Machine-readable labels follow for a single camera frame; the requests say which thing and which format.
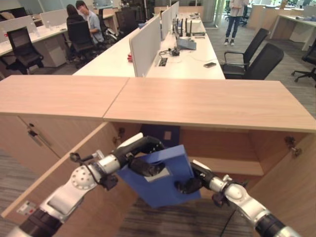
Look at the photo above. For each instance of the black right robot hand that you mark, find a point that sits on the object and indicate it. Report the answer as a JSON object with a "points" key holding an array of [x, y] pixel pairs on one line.
{"points": [[188, 187]]}

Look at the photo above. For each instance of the large white desk divider panel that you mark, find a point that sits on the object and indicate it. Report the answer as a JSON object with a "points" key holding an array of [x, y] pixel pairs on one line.
{"points": [[144, 44]]}

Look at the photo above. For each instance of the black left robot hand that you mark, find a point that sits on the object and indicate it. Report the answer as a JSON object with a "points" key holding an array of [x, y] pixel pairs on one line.
{"points": [[148, 169]]}

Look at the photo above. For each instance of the small white desk divider panel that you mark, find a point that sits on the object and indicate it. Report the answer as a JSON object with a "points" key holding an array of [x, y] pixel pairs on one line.
{"points": [[166, 22]]}

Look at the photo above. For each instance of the metal cabinet door hinge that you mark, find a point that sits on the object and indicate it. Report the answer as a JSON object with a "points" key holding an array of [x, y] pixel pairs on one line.
{"points": [[292, 145], [120, 136]]}

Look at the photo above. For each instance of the blue paper box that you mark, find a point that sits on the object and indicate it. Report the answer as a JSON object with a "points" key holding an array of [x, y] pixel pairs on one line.
{"points": [[186, 44]]}

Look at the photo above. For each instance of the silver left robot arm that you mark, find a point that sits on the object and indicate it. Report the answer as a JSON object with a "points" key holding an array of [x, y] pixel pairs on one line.
{"points": [[76, 181]]}

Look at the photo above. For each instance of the seated person in dark top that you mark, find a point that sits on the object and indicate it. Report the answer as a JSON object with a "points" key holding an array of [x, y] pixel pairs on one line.
{"points": [[72, 14]]}

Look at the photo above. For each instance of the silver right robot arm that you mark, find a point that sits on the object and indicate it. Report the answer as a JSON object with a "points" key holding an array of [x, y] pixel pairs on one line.
{"points": [[247, 201]]}

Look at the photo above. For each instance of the red object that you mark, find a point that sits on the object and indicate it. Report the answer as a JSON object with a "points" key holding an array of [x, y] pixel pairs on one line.
{"points": [[130, 58]]}

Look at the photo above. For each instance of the white drawer pedestal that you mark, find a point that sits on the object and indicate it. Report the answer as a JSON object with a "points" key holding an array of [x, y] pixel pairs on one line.
{"points": [[54, 53]]}

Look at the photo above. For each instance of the wooden cabinet shelf board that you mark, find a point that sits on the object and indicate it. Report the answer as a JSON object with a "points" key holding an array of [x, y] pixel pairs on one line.
{"points": [[234, 166]]}

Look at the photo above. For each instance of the smartphone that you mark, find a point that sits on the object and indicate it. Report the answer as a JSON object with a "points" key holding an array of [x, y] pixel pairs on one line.
{"points": [[209, 65]]}

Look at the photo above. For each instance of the long white office desk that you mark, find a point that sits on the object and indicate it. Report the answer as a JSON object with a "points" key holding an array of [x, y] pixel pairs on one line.
{"points": [[187, 61]]}

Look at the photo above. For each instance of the black office chair with armrests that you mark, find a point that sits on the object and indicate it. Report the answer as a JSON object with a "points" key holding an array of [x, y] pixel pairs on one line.
{"points": [[256, 42], [265, 64]]}

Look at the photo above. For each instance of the standing person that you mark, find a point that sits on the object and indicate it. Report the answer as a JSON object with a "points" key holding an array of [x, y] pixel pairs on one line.
{"points": [[234, 19]]}

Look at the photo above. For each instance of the white desk with panels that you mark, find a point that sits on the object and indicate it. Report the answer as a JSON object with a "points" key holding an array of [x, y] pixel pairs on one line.
{"points": [[296, 27]]}

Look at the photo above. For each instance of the plain wooden cabinet door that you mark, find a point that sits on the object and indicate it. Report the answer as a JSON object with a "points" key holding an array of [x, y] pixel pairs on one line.
{"points": [[291, 187]]}

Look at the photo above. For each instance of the open wooden office cabinet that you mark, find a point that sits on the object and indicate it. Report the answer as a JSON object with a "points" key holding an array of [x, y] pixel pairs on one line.
{"points": [[197, 103]]}

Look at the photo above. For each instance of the blue folder with grey label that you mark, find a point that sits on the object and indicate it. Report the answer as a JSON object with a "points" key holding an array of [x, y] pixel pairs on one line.
{"points": [[158, 190]]}

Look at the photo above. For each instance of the closed wooden office cabinet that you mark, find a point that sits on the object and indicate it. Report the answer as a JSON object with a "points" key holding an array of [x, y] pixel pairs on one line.
{"points": [[56, 95]]}

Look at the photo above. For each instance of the white box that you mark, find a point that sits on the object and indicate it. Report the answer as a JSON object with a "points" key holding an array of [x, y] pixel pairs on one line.
{"points": [[197, 26]]}

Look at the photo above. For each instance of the seated person in light top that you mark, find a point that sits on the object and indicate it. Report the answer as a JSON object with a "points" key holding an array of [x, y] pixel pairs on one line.
{"points": [[92, 23]]}

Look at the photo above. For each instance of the dark blue folder white label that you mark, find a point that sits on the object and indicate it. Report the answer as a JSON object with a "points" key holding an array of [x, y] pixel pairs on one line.
{"points": [[154, 134]]}

